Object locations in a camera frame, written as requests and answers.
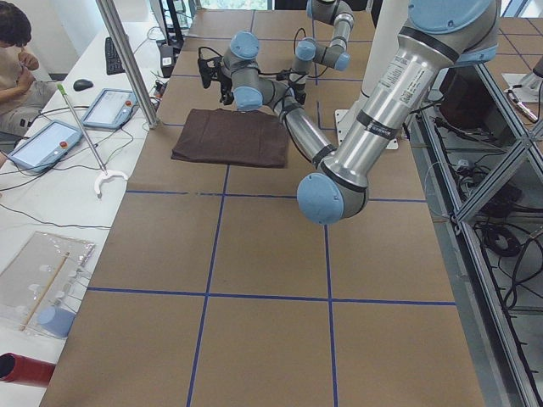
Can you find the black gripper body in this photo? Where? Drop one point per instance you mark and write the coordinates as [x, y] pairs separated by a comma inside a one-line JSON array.
[[224, 86], [298, 86]]

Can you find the dark brown t-shirt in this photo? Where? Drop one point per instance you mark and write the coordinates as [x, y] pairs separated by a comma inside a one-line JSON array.
[[220, 136]]

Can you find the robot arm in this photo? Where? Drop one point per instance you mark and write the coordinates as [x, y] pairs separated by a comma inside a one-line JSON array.
[[309, 51], [435, 35]]

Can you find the far teach pendant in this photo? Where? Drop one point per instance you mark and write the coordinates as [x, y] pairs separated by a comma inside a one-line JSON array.
[[110, 110]]

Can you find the teach pendant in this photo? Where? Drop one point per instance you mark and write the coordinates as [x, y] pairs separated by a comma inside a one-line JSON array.
[[47, 147], [110, 110]]

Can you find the black keyboard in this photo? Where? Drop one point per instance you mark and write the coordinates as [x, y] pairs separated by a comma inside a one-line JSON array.
[[113, 63]]

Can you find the white reacher grabber stick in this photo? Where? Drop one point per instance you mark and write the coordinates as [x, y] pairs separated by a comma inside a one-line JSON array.
[[104, 173]]

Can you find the black computer mouse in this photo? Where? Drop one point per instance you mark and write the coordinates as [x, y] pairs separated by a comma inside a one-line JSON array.
[[82, 84]]

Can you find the near teach pendant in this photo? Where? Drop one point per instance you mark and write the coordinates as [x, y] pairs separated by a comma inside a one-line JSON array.
[[47, 147]]

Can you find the seated person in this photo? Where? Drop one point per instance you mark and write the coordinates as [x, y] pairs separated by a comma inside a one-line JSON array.
[[23, 97]]

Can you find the clear plastic bag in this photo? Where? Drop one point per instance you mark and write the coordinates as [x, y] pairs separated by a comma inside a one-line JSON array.
[[49, 270]]

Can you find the blue plastic cup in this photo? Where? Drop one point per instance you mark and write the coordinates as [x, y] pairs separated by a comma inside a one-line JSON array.
[[56, 320]]

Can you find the red cylinder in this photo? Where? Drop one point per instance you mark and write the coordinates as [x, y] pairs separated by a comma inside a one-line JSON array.
[[24, 370]]

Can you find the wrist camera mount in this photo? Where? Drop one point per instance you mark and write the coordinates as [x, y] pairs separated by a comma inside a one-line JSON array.
[[209, 68]]

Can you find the aluminium frame post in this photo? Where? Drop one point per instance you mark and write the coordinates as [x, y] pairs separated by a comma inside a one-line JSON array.
[[117, 32]]

